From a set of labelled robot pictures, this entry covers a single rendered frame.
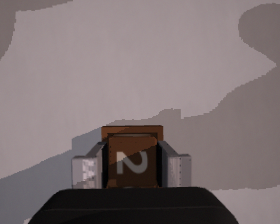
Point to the brown wooden tray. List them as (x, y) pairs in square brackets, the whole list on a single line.
[(155, 130)]

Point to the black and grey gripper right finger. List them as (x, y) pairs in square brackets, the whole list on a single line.
[(172, 169)]

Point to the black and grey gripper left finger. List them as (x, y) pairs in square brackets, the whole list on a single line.
[(91, 171)]

